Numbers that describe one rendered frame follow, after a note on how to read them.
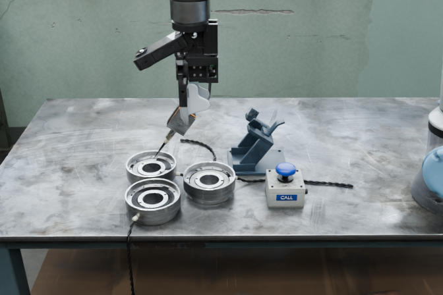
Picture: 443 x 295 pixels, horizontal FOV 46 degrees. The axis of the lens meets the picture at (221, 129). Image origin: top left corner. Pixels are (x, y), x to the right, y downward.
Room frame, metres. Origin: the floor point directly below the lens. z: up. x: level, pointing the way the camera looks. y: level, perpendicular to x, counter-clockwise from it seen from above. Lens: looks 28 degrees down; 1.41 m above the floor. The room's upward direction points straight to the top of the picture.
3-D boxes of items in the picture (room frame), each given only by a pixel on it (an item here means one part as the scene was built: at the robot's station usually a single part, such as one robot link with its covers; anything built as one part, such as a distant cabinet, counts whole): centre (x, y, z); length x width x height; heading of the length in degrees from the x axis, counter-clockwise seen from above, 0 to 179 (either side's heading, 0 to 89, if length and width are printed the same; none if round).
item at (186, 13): (0.97, 0.06, 1.15); 0.08 x 0.08 x 0.05
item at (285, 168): (0.86, -0.13, 0.85); 0.04 x 0.04 x 0.05
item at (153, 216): (0.82, 0.13, 0.82); 0.10 x 0.10 x 0.04
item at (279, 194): (0.86, -0.13, 0.82); 0.08 x 0.07 x 0.05; 90
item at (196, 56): (0.96, 0.05, 1.07); 0.09 x 0.08 x 0.12; 92
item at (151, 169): (0.93, 0.15, 0.82); 0.10 x 0.10 x 0.04
